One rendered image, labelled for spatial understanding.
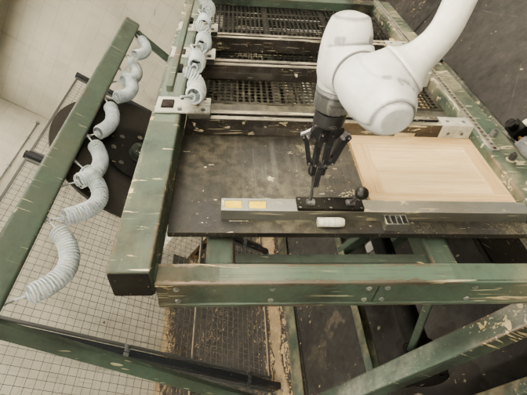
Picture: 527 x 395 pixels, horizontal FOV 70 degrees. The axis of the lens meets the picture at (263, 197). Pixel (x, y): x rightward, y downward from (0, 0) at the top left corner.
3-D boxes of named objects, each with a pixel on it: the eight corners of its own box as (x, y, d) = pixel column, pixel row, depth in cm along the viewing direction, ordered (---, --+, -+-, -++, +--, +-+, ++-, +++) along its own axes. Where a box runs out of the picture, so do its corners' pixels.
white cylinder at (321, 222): (317, 229, 110) (343, 229, 111) (318, 222, 108) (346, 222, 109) (315, 221, 112) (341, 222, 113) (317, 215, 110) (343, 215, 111)
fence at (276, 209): (525, 222, 118) (532, 213, 116) (220, 219, 110) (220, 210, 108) (517, 210, 122) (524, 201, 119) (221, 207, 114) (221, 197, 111)
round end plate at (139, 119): (209, 242, 173) (19, 168, 138) (203, 248, 176) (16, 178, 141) (216, 139, 230) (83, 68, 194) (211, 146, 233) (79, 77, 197)
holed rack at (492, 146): (499, 151, 137) (500, 150, 136) (492, 150, 136) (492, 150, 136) (377, 1, 254) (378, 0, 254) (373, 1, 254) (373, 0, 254)
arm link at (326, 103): (361, 97, 81) (354, 121, 86) (352, 77, 88) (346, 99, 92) (320, 96, 81) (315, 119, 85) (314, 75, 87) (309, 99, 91)
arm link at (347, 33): (307, 75, 87) (326, 105, 78) (318, 2, 76) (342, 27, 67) (350, 74, 89) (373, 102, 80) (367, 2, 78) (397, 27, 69)
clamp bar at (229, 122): (468, 144, 147) (499, 88, 130) (158, 136, 137) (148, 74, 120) (457, 129, 154) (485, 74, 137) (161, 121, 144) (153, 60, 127)
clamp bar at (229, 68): (427, 89, 178) (448, 38, 161) (172, 79, 168) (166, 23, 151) (420, 79, 185) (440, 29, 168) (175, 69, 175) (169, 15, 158)
